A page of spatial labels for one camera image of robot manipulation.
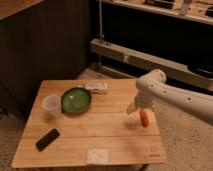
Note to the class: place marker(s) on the wooden table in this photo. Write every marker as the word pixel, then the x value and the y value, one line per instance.
pixel 105 125

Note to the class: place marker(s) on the vertical metal pole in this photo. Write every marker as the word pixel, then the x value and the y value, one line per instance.
pixel 101 34

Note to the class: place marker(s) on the white red small box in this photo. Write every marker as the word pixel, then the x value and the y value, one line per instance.
pixel 98 88

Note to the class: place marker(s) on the grey metal beam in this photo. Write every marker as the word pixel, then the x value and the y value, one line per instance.
pixel 149 62

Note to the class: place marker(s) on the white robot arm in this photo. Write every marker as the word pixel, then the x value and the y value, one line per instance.
pixel 153 85

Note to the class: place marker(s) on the clear plastic cup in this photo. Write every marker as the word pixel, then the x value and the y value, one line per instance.
pixel 52 104

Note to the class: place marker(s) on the green bowl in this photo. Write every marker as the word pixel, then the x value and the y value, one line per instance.
pixel 76 100

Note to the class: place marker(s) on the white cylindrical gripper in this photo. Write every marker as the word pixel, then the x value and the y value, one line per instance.
pixel 143 99

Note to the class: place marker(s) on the black rectangular remote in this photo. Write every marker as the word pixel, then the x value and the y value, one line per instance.
pixel 47 139

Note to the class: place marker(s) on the dark wooden cabinet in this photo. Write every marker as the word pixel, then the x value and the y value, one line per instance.
pixel 45 42

